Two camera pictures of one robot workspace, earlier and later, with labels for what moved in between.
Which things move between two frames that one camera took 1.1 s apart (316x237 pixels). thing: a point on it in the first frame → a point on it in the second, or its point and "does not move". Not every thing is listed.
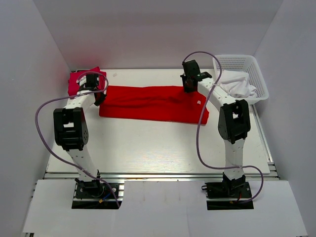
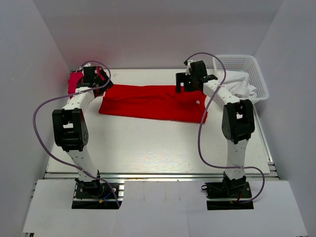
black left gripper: [101, 99] → [108, 86]
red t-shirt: [161, 104] does not move
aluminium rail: [158, 176] does not move
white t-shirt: [237, 84] does not move
